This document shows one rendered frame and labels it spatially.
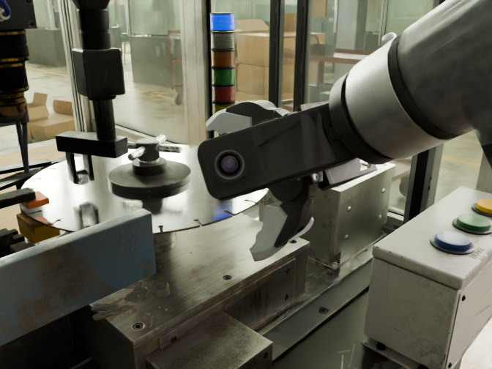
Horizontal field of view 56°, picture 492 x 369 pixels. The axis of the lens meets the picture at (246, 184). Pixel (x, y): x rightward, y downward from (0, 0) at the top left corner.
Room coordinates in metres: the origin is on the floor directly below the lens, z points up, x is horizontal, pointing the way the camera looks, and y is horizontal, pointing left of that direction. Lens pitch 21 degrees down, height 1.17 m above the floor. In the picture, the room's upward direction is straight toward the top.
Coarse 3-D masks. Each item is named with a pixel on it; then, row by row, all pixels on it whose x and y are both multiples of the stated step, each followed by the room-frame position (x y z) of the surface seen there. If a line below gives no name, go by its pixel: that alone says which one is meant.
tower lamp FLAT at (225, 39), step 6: (216, 36) 0.86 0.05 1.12; (222, 36) 0.86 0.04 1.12; (228, 36) 0.86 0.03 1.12; (216, 42) 0.86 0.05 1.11; (222, 42) 0.86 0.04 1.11; (228, 42) 0.86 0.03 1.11; (216, 48) 0.86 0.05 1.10; (222, 48) 0.86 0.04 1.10; (228, 48) 0.86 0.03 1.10; (234, 48) 0.88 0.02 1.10
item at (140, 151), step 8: (160, 136) 0.62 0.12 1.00; (128, 144) 0.59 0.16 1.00; (136, 144) 0.58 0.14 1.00; (144, 144) 0.58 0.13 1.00; (152, 144) 0.58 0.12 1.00; (160, 144) 0.58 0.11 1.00; (136, 152) 0.55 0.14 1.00; (144, 152) 0.57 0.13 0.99; (152, 152) 0.58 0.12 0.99; (176, 152) 0.57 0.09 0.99; (144, 160) 0.58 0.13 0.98; (152, 160) 0.58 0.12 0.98
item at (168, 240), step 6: (162, 228) 0.56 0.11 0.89; (156, 234) 0.56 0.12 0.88; (162, 234) 0.56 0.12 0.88; (168, 234) 0.57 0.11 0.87; (174, 234) 0.58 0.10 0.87; (156, 240) 0.56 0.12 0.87; (162, 240) 0.56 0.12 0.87; (168, 240) 0.57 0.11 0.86; (174, 240) 0.58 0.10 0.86; (156, 246) 0.56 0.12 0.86; (162, 246) 0.56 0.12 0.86; (168, 246) 0.57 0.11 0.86; (156, 252) 0.56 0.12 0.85; (162, 252) 0.56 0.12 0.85
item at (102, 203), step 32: (96, 160) 0.67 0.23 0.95; (128, 160) 0.67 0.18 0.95; (192, 160) 0.67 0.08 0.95; (64, 192) 0.54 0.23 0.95; (96, 192) 0.54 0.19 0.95; (192, 192) 0.54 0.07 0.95; (256, 192) 0.54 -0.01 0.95; (64, 224) 0.45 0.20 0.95; (96, 224) 0.45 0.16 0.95; (160, 224) 0.45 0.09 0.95; (192, 224) 0.45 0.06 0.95
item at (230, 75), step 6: (216, 72) 0.86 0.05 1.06; (222, 72) 0.86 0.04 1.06; (228, 72) 0.86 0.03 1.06; (234, 72) 0.88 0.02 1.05; (216, 78) 0.86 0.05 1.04; (222, 78) 0.86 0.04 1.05; (228, 78) 0.86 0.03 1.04; (234, 78) 0.88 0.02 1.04; (216, 84) 0.86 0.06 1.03; (222, 84) 0.86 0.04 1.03; (228, 84) 0.86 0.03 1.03
